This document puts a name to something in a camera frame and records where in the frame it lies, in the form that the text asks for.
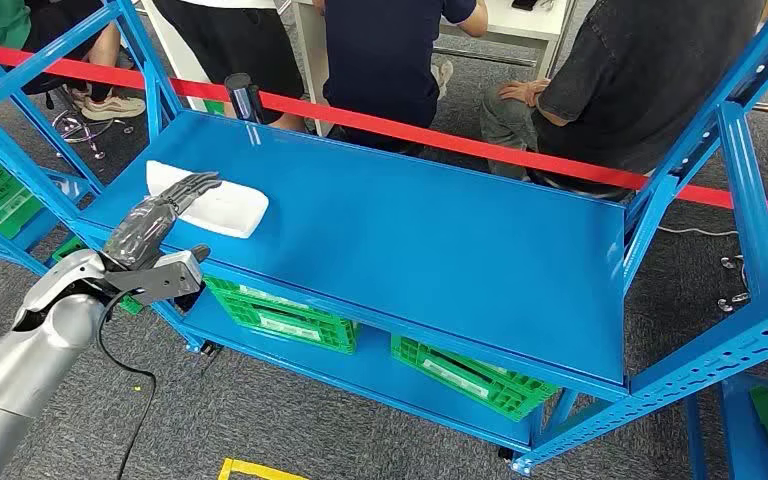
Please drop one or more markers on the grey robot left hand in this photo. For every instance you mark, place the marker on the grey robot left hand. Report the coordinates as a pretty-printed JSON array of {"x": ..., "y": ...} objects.
[{"x": 139, "y": 228}]

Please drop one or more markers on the white curved plastic part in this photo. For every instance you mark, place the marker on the white curved plastic part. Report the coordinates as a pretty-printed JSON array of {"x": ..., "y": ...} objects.
[{"x": 232, "y": 210}]

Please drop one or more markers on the blue metal shelf rack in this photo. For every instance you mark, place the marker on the blue metal shelf rack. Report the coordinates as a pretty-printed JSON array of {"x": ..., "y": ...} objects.
[
  {"x": 738, "y": 430},
  {"x": 33, "y": 117},
  {"x": 390, "y": 232}
]

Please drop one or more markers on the chrome base office chair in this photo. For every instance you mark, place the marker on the chrome base office chair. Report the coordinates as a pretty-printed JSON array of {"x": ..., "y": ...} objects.
[
  {"x": 76, "y": 129},
  {"x": 727, "y": 305}
]

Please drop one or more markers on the white desk panel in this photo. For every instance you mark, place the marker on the white desk panel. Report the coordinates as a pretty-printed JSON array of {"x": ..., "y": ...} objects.
[{"x": 172, "y": 46}]

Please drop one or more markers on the yellow floor tape square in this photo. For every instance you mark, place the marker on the yellow floor tape square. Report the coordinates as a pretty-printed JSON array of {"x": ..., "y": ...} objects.
[{"x": 258, "y": 469}]

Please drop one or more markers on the red barrier tape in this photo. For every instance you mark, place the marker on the red barrier tape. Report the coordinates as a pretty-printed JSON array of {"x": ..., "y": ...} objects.
[{"x": 424, "y": 139}]

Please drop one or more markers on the black phone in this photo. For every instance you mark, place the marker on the black phone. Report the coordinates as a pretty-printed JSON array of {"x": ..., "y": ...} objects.
[{"x": 523, "y": 3}]

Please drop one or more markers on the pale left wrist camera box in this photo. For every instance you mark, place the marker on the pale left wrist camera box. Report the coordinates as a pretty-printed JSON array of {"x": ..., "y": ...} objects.
[{"x": 165, "y": 277}]

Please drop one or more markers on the black barrier post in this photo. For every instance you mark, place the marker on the black barrier post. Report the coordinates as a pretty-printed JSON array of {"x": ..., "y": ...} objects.
[{"x": 241, "y": 96}]

